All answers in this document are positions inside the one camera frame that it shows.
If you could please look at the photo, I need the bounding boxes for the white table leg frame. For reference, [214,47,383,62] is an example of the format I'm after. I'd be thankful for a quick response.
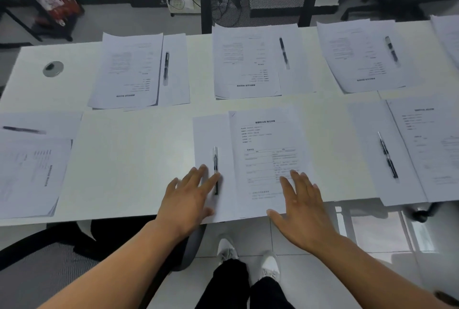
[334,201,432,254]

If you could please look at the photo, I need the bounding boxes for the grey mesh office chair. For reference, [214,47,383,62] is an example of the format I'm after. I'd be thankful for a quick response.
[0,215,207,309]

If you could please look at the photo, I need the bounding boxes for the person's left forearm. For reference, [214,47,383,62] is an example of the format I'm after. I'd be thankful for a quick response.
[38,220,181,309]

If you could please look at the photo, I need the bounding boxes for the person's right hand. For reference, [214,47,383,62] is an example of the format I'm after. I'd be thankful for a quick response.
[266,170,339,254]

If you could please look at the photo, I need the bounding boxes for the black trousers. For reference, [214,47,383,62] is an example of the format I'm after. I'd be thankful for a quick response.
[195,258,295,309]

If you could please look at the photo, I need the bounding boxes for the black cables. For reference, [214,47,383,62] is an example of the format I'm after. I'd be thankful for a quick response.
[211,0,244,28]

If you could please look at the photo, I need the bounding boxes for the white power strip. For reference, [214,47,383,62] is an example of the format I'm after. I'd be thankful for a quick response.
[169,0,201,15]

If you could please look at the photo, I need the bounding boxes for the white shoe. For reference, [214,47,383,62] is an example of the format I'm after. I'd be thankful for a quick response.
[217,236,239,263]
[260,251,282,283]

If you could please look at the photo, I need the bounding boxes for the printed white paper document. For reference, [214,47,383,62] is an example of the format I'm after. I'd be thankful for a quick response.
[87,32,164,110]
[385,94,459,203]
[430,14,459,71]
[212,23,283,101]
[316,18,407,94]
[228,105,317,220]
[0,136,73,220]

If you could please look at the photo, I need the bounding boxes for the person's right forearm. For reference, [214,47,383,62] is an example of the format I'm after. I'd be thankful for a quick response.
[316,236,454,309]

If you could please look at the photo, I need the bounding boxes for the black chair caster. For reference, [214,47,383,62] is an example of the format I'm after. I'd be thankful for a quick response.
[412,202,442,224]

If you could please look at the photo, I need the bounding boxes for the grey round cable grommet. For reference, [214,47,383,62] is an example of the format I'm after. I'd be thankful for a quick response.
[42,61,65,78]

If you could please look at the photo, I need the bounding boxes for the person's left hand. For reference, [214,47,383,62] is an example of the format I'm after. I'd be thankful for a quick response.
[154,165,221,240]

